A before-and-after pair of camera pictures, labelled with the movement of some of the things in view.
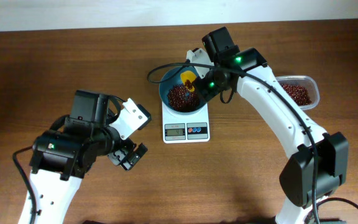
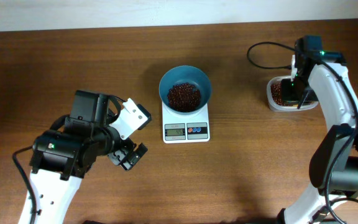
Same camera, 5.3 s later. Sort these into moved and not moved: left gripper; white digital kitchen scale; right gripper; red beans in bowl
Moved: right gripper
Not moved: left gripper; red beans in bowl; white digital kitchen scale
